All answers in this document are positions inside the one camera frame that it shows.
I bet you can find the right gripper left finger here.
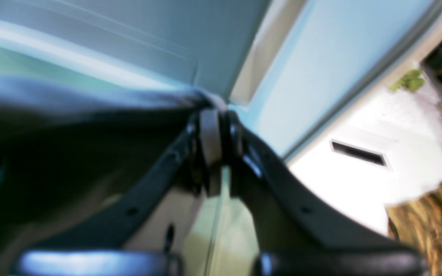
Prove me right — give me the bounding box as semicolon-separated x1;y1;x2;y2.
12;109;222;276

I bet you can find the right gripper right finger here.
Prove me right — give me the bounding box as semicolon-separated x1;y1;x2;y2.
225;111;425;276

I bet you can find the grey t-shirt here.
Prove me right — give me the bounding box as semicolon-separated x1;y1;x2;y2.
0;75;226;254

